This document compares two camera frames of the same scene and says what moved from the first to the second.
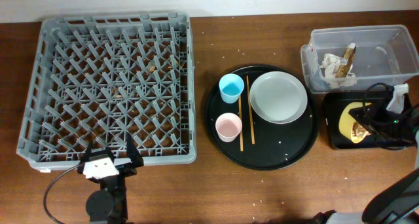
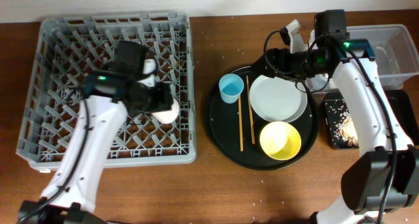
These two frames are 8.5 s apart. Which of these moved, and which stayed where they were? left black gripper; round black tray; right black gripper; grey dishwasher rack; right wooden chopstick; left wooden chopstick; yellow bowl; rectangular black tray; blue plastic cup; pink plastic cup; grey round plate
Moved: right black gripper; pink plastic cup; yellow bowl; left black gripper
Stayed: rectangular black tray; grey round plate; grey dishwasher rack; round black tray; right wooden chopstick; left wooden chopstick; blue plastic cup
